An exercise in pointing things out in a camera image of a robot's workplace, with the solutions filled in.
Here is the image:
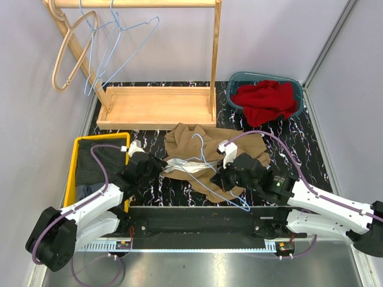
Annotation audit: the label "dark grey folded clothes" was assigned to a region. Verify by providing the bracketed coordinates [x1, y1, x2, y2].
[75, 139, 126, 201]

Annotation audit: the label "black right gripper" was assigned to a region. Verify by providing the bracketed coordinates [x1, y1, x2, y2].
[210, 155, 259, 193]

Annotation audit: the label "black marble pattern mat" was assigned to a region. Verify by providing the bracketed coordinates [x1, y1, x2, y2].
[86, 80, 342, 207]

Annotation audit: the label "red cloth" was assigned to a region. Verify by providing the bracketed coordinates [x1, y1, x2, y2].
[232, 80, 298, 127]

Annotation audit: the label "wooden hanger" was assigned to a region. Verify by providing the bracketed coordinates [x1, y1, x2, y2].
[49, 0, 100, 93]

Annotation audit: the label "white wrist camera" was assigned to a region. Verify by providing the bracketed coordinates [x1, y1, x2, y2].
[217, 140, 238, 169]
[120, 140, 145, 157]

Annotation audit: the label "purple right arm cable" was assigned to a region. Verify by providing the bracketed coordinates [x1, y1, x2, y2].
[224, 130, 383, 261]

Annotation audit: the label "teal plastic basin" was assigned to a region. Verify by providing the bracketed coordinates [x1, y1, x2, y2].
[226, 72, 304, 117]

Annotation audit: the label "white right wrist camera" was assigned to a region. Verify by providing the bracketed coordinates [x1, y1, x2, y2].
[217, 140, 238, 169]

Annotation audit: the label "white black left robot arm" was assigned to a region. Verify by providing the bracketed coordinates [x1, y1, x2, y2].
[26, 151, 167, 271]

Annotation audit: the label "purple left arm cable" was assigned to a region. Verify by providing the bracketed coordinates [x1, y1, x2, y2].
[31, 143, 128, 286]

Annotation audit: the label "yellow plastic crate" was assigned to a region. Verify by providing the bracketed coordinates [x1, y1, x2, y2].
[63, 132, 130, 207]

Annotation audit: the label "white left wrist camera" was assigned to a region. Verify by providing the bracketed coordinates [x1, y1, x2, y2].
[120, 140, 145, 157]

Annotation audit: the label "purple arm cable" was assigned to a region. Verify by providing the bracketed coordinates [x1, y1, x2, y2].
[31, 143, 128, 286]
[224, 130, 383, 261]

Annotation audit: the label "wooden clothes rack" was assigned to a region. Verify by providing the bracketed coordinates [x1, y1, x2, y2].
[44, 1, 222, 130]

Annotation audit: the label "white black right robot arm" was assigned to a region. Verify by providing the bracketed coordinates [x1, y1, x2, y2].
[210, 154, 382, 258]

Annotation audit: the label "tan brown skirt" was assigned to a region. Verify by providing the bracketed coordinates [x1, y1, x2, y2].
[160, 122, 272, 204]

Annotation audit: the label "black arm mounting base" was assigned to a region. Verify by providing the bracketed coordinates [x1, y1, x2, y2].
[119, 205, 300, 251]

